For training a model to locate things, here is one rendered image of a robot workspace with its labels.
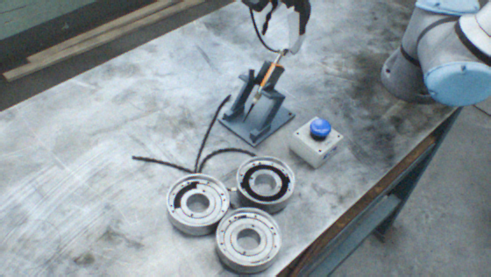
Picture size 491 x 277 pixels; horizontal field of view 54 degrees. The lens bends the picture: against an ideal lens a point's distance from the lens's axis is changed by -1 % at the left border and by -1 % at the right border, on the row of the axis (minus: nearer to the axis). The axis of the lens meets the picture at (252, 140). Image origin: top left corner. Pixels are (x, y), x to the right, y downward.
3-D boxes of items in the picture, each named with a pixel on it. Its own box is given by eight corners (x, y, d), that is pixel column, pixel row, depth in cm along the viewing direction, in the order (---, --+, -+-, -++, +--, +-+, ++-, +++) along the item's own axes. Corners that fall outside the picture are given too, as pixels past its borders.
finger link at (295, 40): (323, 47, 87) (321, -2, 82) (302, 61, 84) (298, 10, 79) (309, 44, 89) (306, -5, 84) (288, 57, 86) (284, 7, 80)
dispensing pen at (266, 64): (232, 118, 95) (273, 42, 89) (243, 118, 98) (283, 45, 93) (240, 124, 94) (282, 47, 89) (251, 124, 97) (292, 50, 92)
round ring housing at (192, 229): (232, 234, 82) (234, 222, 78) (169, 242, 79) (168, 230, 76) (223, 184, 88) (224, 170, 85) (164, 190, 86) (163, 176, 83)
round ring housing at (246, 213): (286, 270, 78) (290, 258, 75) (223, 283, 76) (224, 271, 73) (268, 215, 85) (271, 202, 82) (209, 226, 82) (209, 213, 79)
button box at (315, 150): (316, 170, 92) (321, 153, 89) (288, 148, 95) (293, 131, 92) (342, 149, 97) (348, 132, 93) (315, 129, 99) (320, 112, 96)
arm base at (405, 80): (403, 52, 119) (417, 18, 112) (456, 84, 113) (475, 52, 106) (367, 77, 112) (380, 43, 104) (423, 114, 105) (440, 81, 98)
